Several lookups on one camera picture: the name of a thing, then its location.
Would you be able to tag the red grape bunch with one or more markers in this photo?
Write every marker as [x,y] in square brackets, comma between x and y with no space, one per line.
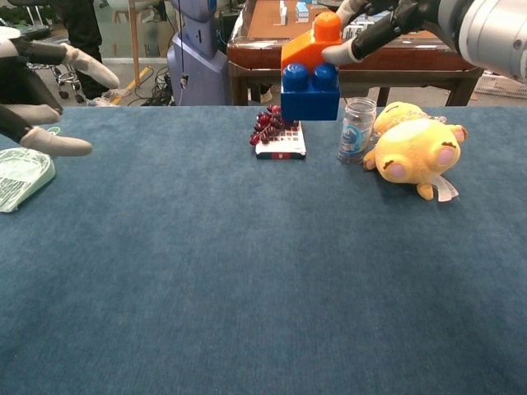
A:
[267,127]

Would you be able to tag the white plastic basket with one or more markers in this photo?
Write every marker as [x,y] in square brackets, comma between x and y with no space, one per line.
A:
[502,88]

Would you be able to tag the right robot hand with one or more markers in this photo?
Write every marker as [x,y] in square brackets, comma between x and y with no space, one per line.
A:
[403,16]

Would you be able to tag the yellow plush toy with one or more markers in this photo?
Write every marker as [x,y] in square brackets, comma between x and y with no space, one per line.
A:
[411,152]

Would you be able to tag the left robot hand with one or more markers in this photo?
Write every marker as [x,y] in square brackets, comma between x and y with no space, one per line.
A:
[24,82]

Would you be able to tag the white red card box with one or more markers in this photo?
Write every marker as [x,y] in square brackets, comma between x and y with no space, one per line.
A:
[288,144]

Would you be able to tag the brown mahjong table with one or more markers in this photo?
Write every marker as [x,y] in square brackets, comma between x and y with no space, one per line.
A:
[255,57]

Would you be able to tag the orange toy block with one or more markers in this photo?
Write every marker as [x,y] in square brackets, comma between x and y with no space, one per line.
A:
[304,47]

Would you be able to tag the wheeled stool base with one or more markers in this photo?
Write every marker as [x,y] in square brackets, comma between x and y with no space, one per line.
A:
[68,80]

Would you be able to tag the clear glass jar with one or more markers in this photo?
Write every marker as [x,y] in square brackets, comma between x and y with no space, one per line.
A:
[356,131]

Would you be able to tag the blue felt table cover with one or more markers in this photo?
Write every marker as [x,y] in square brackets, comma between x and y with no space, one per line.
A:
[206,267]

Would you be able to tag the light blue robot base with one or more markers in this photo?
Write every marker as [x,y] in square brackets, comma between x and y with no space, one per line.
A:
[201,57]

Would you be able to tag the wooden post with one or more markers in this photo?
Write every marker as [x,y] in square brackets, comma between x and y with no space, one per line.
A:
[134,41]

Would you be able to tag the person in black clothes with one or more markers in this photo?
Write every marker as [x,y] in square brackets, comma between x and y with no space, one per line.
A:
[86,29]

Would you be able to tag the blue toy block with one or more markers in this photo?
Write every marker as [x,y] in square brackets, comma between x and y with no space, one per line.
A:
[309,103]

